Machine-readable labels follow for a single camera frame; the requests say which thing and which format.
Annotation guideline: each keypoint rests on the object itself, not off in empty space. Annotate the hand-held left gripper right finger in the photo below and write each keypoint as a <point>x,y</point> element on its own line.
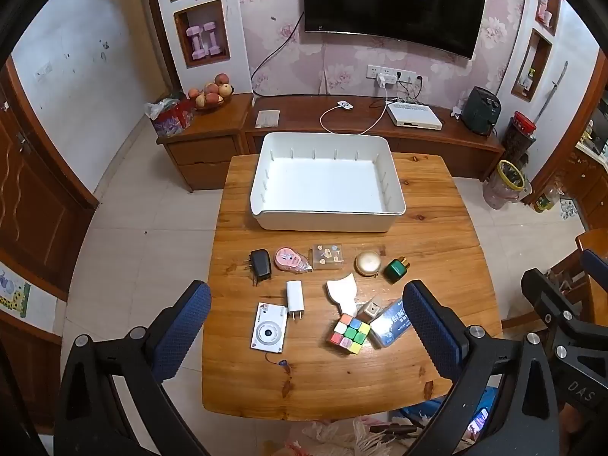
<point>430,327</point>

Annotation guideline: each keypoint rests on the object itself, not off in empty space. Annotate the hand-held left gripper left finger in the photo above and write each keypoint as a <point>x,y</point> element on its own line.
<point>183,327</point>

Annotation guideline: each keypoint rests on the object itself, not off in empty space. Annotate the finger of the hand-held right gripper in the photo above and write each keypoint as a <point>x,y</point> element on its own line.
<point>596,266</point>
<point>546,299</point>

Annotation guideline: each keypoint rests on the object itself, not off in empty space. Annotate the blue card box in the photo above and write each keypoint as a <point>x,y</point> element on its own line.
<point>392,325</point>

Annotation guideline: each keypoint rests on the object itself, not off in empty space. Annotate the small beige box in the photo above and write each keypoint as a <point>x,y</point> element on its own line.
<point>370,311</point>

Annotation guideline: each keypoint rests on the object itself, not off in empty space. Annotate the green bottle with gold cap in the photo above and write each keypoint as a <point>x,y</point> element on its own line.
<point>395,270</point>

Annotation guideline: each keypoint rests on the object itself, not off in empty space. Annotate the colourful puzzle cube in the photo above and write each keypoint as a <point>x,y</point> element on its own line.
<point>349,335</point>

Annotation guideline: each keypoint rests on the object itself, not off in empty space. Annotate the white compact camera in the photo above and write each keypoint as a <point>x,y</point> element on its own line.
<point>268,330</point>

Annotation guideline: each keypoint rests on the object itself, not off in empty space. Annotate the round gold tin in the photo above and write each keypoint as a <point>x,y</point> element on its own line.
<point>367,263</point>

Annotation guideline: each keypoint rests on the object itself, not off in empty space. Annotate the black power adapter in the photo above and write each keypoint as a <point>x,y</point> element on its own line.
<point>261,265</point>

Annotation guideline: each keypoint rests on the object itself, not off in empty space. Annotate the white charger plug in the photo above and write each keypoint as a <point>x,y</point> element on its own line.
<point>294,297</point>

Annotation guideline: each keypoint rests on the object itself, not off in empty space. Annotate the pink correction tape dispenser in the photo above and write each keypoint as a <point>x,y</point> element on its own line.
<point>287,259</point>

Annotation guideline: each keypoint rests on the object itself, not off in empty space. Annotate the clear box with stickers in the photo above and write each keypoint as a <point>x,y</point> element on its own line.
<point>327,256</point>

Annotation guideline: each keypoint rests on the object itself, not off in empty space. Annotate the white plastic storage bin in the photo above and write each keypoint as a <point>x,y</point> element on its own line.
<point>327,180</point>

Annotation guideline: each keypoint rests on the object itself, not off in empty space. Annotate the wooden chair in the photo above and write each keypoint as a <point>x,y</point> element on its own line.
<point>589,240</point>

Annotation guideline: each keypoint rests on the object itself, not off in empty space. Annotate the wooden sideboard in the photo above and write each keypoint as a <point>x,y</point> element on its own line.
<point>584,185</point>

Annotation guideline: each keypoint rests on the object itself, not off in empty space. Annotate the yellow oil bottle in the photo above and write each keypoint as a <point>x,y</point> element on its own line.
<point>545,202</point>

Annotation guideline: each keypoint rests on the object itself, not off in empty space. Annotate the clear bucket with yellow rim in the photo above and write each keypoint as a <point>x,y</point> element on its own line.
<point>503,190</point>

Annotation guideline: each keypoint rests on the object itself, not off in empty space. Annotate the pale fringed cloth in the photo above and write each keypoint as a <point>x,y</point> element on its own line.
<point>332,439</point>

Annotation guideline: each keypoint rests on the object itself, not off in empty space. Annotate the dark jar with red lid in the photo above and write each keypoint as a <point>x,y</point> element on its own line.
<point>518,135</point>

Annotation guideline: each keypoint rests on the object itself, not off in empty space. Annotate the wooden side cabinet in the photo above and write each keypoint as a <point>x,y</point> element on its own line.
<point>204,152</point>

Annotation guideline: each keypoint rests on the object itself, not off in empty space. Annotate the sheathed sword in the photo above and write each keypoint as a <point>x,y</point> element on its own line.
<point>551,92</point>

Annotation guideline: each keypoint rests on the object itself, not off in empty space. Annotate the long wooden television cabinet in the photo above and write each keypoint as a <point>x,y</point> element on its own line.
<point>427,135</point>

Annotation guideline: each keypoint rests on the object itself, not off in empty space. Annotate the brown wooden door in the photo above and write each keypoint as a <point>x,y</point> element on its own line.
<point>33,199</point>

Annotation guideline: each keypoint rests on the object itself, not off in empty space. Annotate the red gift box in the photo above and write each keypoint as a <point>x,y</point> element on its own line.
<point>173,123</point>

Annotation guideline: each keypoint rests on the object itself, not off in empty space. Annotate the small white figurine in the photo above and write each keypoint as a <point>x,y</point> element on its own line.
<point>458,113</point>

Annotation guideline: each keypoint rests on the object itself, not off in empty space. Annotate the white set-top box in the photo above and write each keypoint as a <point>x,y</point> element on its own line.
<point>413,115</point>

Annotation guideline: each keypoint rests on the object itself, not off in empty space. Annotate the crumpled clear plastic bag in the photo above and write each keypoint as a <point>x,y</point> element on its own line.
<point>159,108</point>

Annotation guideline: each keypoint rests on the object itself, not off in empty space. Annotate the wooden fruit bowl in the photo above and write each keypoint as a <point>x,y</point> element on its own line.
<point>213,107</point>

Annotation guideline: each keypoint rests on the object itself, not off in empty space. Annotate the pale paper pad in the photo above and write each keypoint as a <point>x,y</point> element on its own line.
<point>267,118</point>

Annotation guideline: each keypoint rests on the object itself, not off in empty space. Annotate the bowl of fruit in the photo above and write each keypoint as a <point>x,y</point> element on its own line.
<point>211,90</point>

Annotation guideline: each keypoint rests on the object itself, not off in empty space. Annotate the white plug adapter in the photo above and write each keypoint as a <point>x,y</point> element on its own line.
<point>385,81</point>

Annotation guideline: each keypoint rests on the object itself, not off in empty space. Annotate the colourful wall sticker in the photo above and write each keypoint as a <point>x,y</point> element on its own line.
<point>12,294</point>

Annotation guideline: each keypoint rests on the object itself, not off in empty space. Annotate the white wall outlet strip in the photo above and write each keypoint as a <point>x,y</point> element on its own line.
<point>373,71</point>

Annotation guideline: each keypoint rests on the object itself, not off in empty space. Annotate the black wall television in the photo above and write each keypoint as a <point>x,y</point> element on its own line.
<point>394,4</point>

